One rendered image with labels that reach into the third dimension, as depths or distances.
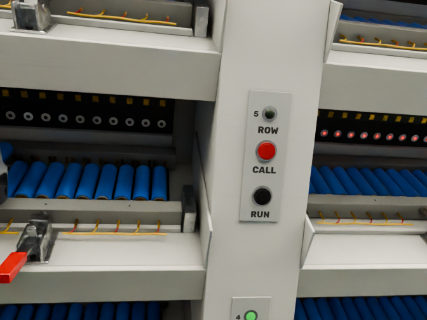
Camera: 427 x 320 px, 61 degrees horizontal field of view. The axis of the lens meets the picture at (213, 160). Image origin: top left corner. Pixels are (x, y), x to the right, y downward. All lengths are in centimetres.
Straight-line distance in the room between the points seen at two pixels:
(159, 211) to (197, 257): 6
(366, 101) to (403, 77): 4
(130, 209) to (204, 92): 14
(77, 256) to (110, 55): 19
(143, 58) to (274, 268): 23
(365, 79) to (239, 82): 12
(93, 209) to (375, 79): 30
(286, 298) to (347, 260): 8
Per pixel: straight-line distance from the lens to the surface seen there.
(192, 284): 38
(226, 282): 37
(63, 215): 39
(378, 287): 45
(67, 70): 34
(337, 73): 36
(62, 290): 39
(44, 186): 43
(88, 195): 41
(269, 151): 33
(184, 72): 33
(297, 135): 34
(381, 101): 40
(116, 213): 38
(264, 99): 33
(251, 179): 34
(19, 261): 33
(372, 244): 45
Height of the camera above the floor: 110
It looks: 10 degrees down
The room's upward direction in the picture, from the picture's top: 4 degrees clockwise
